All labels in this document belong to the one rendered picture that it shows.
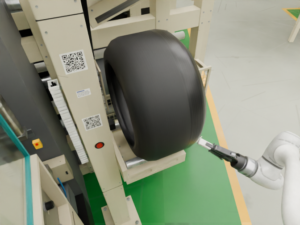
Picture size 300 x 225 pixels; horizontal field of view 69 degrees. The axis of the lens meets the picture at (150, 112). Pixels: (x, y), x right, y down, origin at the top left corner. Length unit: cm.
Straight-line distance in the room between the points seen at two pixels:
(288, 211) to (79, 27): 89
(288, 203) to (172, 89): 56
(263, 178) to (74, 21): 101
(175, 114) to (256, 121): 209
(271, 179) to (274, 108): 198
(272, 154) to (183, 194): 113
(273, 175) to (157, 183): 119
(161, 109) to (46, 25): 44
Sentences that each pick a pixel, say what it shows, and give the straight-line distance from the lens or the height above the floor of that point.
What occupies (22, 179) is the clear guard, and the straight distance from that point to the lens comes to 75.
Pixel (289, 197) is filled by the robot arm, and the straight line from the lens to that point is 95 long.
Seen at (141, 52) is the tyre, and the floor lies 148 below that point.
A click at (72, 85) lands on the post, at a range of 81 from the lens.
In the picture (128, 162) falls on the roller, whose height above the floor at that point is 92.
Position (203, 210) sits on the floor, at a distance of 206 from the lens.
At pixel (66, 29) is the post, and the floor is 162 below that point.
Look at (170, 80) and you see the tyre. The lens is 80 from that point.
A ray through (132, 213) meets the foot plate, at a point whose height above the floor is 1.
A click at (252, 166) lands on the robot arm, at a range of 115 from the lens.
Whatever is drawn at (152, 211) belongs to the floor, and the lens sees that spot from 202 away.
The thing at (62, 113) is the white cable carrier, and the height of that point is 131.
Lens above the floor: 189
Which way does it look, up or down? 45 degrees down
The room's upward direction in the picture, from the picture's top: 2 degrees counter-clockwise
